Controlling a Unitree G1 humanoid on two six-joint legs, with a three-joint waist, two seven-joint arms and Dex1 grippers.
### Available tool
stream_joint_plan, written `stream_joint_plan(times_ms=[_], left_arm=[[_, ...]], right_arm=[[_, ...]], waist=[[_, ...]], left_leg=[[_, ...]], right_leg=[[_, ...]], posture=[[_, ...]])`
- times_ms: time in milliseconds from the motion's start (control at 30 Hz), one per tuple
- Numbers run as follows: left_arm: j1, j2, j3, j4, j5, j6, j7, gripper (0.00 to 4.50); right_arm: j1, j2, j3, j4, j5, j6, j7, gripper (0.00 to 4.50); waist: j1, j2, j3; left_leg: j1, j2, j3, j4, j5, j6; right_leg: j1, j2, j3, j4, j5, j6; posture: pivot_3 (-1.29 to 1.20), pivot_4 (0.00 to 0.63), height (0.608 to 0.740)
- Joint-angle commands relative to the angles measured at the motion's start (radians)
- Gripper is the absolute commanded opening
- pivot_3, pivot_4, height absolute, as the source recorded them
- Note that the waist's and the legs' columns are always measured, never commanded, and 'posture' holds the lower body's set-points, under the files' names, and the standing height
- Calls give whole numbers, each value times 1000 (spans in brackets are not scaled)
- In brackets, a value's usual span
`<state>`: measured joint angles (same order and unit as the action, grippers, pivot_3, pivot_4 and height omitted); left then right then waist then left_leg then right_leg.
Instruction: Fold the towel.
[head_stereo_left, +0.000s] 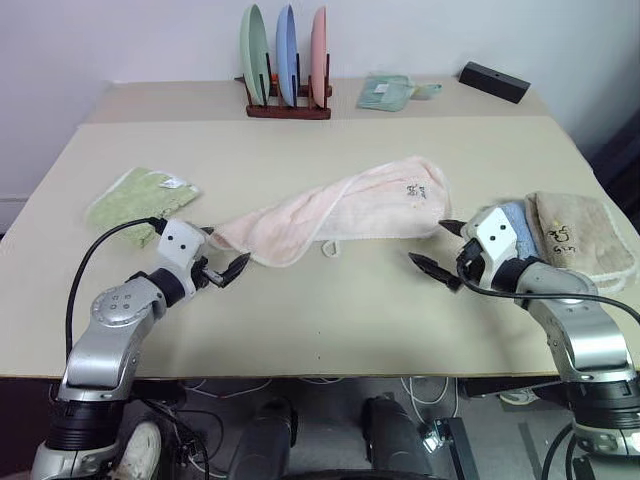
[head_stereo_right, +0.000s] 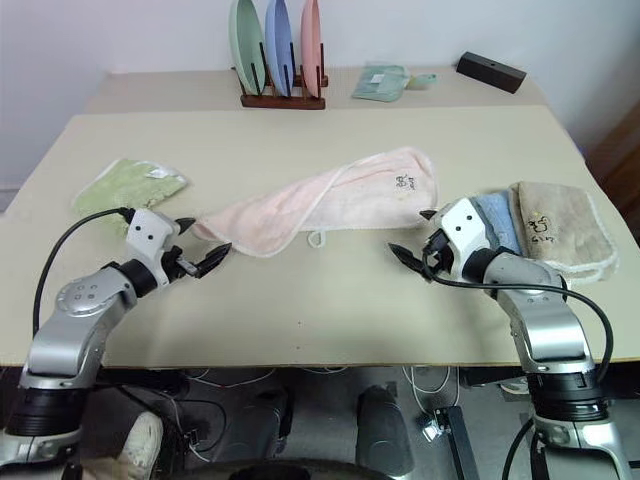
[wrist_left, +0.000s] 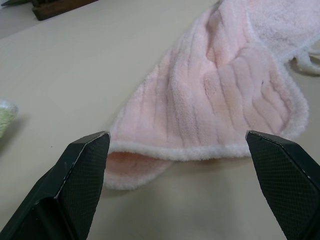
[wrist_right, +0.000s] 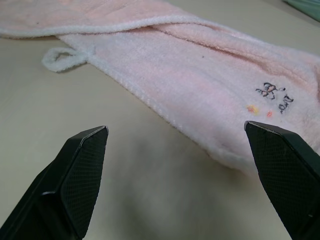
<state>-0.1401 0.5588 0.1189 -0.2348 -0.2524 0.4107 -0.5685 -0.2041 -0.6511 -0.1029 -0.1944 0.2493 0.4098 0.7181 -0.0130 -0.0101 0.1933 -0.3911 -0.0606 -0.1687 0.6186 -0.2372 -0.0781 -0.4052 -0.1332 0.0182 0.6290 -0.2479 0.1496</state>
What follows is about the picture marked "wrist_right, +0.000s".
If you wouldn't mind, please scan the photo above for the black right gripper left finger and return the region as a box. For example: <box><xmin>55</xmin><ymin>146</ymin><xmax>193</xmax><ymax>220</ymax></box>
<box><xmin>0</xmin><ymin>125</ymin><xmax>110</xmax><ymax>240</ymax></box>

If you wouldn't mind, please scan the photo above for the pale green object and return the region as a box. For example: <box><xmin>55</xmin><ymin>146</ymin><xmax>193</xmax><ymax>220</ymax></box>
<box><xmin>283</xmin><ymin>0</ymin><xmax>320</xmax><ymax>19</ymax></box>

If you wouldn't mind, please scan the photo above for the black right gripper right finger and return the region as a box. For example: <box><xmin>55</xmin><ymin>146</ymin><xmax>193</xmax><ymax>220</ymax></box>
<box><xmin>244</xmin><ymin>120</ymin><xmax>320</xmax><ymax>240</ymax></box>

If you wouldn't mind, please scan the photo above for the pink embroidered towel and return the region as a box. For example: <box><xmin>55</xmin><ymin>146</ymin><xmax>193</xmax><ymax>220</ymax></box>
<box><xmin>0</xmin><ymin>0</ymin><xmax>320</xmax><ymax>176</ymax></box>

